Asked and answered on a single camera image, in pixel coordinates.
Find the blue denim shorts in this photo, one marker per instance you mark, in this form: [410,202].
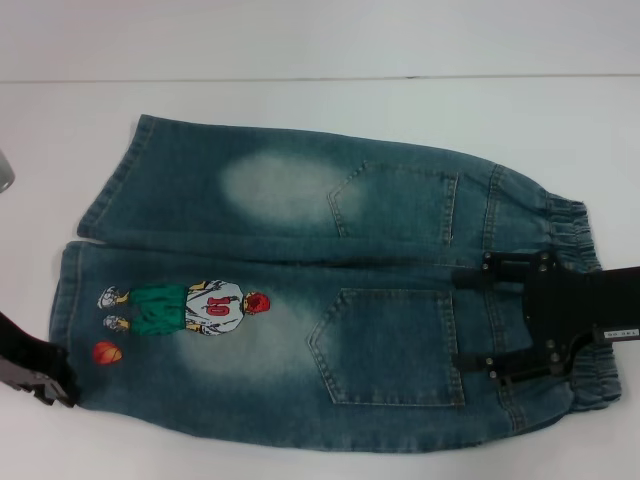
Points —
[280,280]

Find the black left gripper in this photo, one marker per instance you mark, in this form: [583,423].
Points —
[30,355]

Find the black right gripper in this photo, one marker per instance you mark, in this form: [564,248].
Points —
[575,305]

